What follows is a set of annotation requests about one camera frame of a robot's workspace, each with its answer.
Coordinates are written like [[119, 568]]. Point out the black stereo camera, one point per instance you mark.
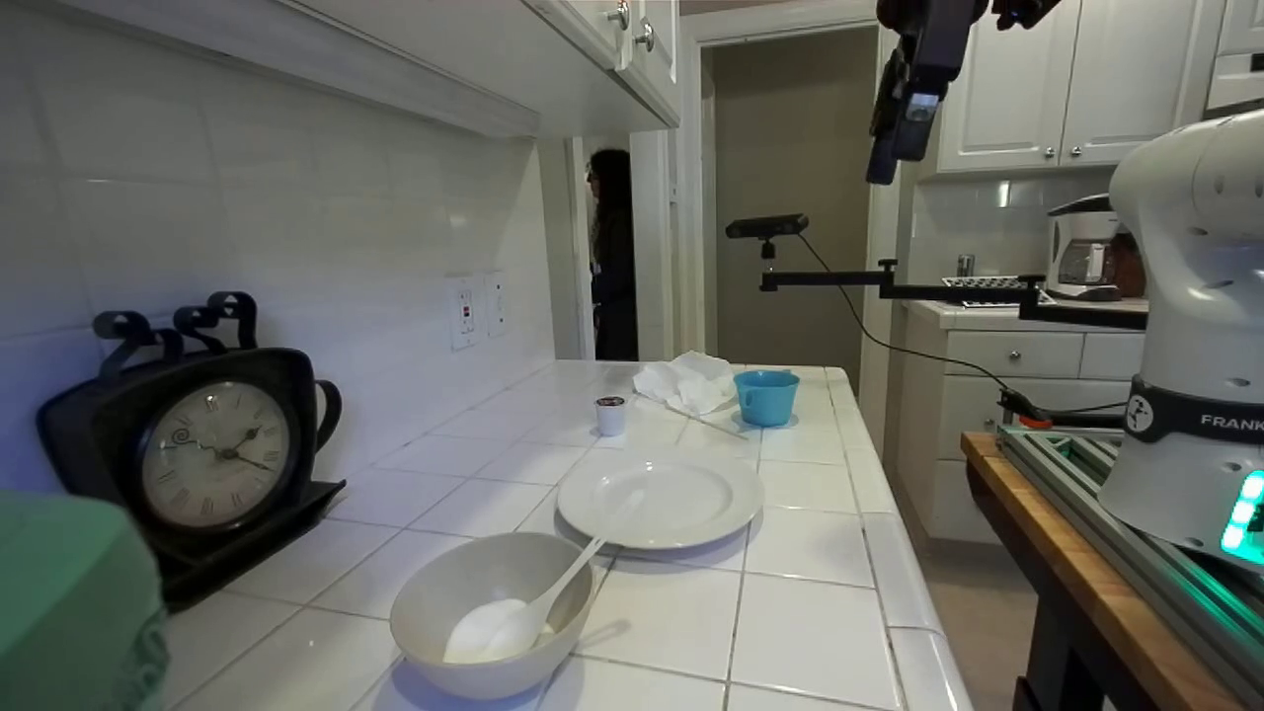
[[769, 227]]

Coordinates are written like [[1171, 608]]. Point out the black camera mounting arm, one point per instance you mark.
[[921, 285]]

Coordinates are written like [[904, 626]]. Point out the small white coffee pod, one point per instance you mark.
[[611, 418]]

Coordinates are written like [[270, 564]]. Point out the metal robot mounting rail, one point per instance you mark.
[[1132, 525]]

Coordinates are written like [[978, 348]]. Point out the green topped container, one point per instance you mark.
[[66, 604]]

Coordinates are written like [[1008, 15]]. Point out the white spoon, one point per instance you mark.
[[577, 560]]

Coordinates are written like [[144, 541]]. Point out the white cabinet above counter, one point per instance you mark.
[[577, 60]]

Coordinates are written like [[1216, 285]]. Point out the white wall outlet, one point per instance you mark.
[[463, 312]]

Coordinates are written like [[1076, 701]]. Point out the crumpled white paper towel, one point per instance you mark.
[[685, 381]]

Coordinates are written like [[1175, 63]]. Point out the teal measuring cup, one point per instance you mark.
[[769, 401]]

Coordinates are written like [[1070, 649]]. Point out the white drawer base cabinet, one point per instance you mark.
[[1014, 396]]

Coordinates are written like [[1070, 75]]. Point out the grey bowl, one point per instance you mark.
[[436, 618]]

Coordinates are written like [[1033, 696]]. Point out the white powder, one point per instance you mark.
[[468, 641]]

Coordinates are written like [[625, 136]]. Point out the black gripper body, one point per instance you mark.
[[930, 27]]

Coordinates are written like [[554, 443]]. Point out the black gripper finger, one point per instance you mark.
[[918, 102], [881, 139]]

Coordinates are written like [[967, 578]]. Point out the wooden table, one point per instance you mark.
[[1092, 578]]

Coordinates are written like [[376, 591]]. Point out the black table clock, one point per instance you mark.
[[219, 454]]

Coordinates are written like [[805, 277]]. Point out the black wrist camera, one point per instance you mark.
[[1024, 9]]

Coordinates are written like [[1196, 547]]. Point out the white light switch plate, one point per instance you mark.
[[494, 305]]

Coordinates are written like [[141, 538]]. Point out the white panelled wall cabinets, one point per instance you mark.
[[1054, 79]]

